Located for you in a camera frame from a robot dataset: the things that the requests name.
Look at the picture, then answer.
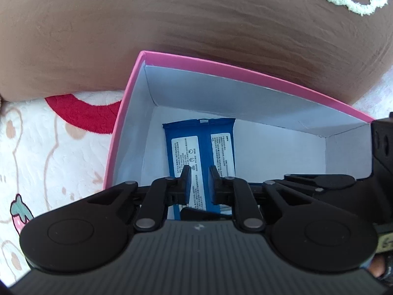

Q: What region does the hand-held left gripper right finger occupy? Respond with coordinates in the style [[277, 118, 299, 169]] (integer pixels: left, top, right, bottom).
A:
[[209, 165, 310, 232]]

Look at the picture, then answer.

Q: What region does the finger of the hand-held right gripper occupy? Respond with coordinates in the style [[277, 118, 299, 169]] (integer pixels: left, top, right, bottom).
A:
[[281, 181, 326, 198], [284, 174, 357, 191]]

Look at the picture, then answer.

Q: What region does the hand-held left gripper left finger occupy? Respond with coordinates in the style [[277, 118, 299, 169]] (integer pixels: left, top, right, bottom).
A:
[[87, 165, 192, 232]]

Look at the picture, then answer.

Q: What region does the pink cardboard box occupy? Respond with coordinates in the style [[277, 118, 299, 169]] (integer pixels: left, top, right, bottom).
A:
[[103, 50, 376, 222]]

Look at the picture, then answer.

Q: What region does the brown embroidered pillow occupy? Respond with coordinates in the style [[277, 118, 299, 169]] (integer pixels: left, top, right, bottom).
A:
[[0, 0, 393, 105]]

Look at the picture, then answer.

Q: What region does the printed bear blanket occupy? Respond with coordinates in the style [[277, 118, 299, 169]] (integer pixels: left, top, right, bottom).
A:
[[0, 90, 123, 286]]

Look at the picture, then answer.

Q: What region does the blue wet wipes packet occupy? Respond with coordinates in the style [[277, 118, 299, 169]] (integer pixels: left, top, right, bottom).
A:
[[162, 118, 236, 221]]

